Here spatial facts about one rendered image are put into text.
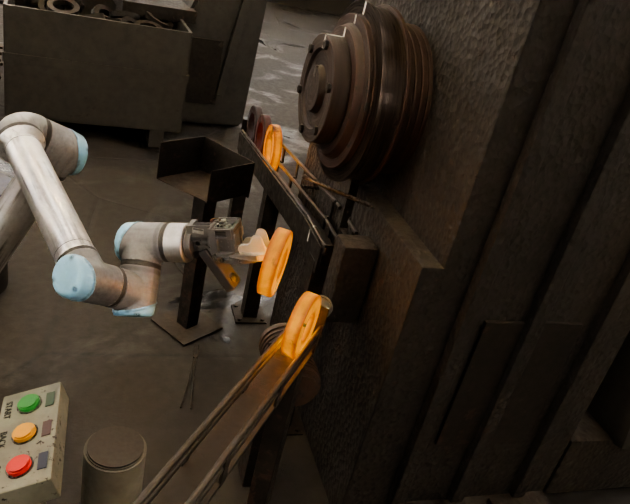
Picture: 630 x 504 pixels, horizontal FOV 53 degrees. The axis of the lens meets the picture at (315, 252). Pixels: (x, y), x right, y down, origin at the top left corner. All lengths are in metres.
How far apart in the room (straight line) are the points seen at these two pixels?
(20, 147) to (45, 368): 0.91
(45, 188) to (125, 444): 0.60
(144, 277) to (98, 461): 0.39
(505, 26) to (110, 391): 1.63
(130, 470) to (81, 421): 0.83
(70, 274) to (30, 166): 0.36
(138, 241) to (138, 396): 0.88
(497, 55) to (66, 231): 0.97
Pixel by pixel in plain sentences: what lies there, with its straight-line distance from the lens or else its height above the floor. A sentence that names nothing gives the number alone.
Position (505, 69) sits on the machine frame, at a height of 1.32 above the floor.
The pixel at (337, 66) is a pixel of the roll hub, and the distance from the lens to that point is 1.60.
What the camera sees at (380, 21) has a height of 1.32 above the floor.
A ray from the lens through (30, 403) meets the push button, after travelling 1.32.
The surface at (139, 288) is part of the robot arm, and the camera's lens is 1.44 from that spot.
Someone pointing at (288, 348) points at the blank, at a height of 0.69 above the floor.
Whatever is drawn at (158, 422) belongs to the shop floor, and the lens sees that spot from 2.16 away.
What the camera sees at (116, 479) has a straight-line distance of 1.35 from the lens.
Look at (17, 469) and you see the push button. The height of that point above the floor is 0.61.
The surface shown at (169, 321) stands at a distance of 2.57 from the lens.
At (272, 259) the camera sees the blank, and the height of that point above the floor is 0.87.
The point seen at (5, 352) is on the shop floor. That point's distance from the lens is 2.43.
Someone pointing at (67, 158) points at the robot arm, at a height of 0.80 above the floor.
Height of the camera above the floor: 1.51
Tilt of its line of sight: 27 degrees down
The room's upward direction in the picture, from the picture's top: 14 degrees clockwise
